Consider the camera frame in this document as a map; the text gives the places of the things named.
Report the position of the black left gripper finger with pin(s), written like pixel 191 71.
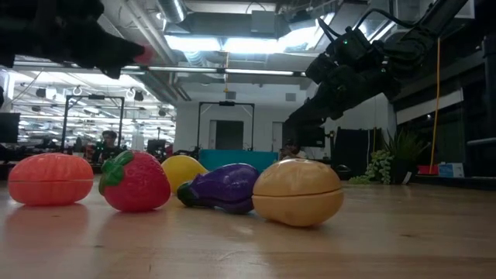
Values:
pixel 112 69
pixel 122 46

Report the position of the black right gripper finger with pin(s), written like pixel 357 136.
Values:
pixel 312 115

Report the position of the purple toy eggplant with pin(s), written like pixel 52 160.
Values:
pixel 228 186

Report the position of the black wall television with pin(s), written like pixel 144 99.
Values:
pixel 310 136

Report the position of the long ceiling light bar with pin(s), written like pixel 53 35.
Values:
pixel 193 69

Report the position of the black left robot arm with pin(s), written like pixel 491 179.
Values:
pixel 19 31

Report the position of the black round background object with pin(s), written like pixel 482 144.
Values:
pixel 343 172

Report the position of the white ceiling box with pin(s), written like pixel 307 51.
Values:
pixel 262 21

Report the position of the black metal rig frame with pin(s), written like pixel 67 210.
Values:
pixel 226 103
pixel 93 97

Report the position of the silver ceiling duct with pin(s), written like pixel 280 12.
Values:
pixel 174 9

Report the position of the green potted artificial plant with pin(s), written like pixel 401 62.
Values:
pixel 405 155

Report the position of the black computer monitor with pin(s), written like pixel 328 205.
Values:
pixel 7 128

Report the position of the large red toy strawberry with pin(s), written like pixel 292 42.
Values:
pixel 139 186

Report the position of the small pink toy fruit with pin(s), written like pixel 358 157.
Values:
pixel 146 54

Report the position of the orange plastic toy orange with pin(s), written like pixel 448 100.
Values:
pixel 50 178

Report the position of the teal plastic container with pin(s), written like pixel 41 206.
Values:
pixel 232 159

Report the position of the red box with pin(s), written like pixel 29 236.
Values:
pixel 428 169

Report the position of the yellow toy lemon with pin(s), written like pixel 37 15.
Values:
pixel 180 170

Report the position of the person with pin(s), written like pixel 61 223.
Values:
pixel 108 143
pixel 290 151

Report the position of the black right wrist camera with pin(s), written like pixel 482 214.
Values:
pixel 350 48

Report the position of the blue cardboard box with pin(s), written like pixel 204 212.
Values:
pixel 449 169

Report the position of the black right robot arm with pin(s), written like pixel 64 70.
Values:
pixel 418 38

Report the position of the tan toy potato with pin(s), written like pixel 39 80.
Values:
pixel 298 193

